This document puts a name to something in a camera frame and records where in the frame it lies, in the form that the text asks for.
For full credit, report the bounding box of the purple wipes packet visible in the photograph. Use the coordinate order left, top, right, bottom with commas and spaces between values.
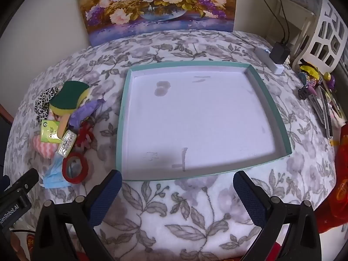
68, 99, 105, 128

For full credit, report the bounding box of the teal shallow cardboard box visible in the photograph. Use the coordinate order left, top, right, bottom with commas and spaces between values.
115, 61, 293, 181

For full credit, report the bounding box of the black cable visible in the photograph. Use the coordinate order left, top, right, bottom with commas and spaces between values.
257, 0, 285, 45
277, 0, 290, 44

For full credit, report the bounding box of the blue face mask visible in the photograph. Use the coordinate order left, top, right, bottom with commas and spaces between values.
41, 152, 72, 189

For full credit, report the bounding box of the grey hair clip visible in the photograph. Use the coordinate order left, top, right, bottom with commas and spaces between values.
310, 94, 327, 128

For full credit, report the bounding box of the tan round cookie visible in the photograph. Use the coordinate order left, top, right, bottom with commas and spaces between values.
58, 114, 71, 139

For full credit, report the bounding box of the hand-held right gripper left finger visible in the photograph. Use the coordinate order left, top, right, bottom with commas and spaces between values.
33, 169, 123, 261

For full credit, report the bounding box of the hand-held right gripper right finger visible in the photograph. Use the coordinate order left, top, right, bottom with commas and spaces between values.
233, 170, 323, 261

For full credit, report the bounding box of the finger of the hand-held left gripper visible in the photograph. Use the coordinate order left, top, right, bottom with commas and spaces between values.
0, 168, 39, 196

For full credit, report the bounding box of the white power strip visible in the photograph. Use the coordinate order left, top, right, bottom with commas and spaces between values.
256, 47, 284, 74

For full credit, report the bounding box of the black power adapter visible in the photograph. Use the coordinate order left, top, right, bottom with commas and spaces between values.
269, 42, 291, 64

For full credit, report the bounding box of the grey floral blanket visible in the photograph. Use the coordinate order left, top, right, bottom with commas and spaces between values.
5, 30, 340, 261

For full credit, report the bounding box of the white wooden shelf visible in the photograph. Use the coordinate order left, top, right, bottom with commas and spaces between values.
268, 0, 318, 47

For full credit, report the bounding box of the silver foil packet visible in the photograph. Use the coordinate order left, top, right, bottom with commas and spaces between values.
57, 130, 77, 157

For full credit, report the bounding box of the leopard print scrunchie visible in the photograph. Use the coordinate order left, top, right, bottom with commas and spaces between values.
34, 86, 61, 123

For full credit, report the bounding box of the red fuzzy hair tie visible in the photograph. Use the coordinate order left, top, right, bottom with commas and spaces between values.
74, 121, 94, 150

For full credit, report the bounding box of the yellow and green sponge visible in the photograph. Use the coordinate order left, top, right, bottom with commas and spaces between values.
50, 81, 91, 116

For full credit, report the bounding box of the purple duck toy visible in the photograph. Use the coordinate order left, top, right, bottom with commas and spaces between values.
323, 72, 338, 90

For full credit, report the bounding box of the pink zigzag cloth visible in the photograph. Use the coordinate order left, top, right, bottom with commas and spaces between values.
33, 134, 59, 159

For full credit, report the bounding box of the green tea box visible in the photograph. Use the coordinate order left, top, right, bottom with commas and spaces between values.
40, 120, 62, 143

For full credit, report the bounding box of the flower painting canvas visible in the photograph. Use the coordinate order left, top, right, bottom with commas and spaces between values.
74, 0, 238, 47

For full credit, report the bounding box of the white lattice basket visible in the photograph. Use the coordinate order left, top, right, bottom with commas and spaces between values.
292, 1, 348, 68

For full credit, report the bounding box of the yellow and black hair clip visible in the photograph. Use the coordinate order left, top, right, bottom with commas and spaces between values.
299, 62, 320, 80

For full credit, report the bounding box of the red tape roll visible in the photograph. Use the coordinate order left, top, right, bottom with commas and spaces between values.
62, 153, 88, 183

